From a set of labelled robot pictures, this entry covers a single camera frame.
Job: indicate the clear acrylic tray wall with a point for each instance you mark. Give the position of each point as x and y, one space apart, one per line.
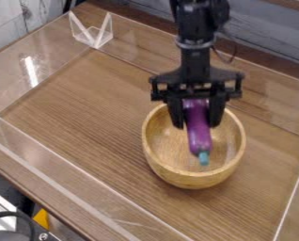
76 197

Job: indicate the brown wooden bowl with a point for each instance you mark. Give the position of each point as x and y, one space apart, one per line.
169 158

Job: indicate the clear acrylic corner bracket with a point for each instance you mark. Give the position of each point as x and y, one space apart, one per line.
92 36

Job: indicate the yellow warning label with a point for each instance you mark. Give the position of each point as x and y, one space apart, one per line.
40 218

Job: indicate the purple toy eggplant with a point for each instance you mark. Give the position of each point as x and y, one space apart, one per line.
198 129

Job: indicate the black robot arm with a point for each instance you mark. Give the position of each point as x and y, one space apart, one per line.
199 18

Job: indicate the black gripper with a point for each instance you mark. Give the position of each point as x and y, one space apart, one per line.
196 80

